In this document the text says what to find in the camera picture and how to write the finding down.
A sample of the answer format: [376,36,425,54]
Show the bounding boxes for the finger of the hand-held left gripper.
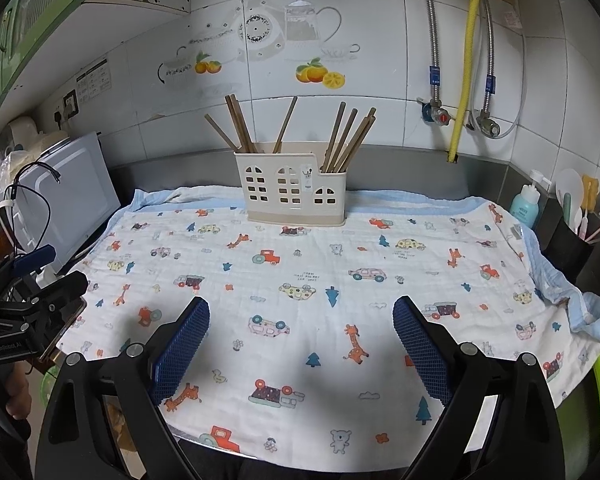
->
[11,245,57,277]
[27,272,89,361]

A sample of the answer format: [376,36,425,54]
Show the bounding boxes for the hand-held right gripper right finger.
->
[389,295,567,480]

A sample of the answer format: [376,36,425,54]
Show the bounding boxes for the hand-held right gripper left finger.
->
[34,296,217,480]

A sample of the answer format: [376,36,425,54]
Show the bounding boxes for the beige plastic utensil holder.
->
[234,142,347,226]

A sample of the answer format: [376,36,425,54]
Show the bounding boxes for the set of wooden chopsticks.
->
[203,93,378,173]

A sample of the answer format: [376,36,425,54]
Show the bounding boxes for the person's left hand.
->
[0,367,34,428]

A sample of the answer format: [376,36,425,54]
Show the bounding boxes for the white microwave oven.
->
[7,131,122,271]

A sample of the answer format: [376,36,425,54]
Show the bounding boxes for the white kettle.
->
[2,117,44,154]

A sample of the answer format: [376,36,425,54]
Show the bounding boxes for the printed cartoon blanket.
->
[55,187,600,461]

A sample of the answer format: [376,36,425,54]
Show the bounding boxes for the black utensil cup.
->
[544,215,599,282]

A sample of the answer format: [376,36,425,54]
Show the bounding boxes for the teal bottle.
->
[509,169,551,229]

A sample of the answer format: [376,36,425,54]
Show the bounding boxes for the green plastic basket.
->
[555,320,600,480]

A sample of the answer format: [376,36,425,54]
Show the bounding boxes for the white rice paddle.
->
[555,167,584,227]

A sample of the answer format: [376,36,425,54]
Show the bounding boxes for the metal water valve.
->
[472,110,502,139]

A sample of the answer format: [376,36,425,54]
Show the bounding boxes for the black cable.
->
[5,160,64,281]

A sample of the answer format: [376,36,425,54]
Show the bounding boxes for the instruction wall sticker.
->
[76,57,112,106]

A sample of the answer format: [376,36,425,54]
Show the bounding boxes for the green wall cabinet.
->
[0,0,99,147]

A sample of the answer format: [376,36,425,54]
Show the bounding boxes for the water valve with red handle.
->
[417,97,454,127]

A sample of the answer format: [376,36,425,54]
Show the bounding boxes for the yellow gas hose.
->
[447,0,484,165]

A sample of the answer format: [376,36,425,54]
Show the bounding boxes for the braided metal hose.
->
[482,0,499,121]
[415,0,444,111]

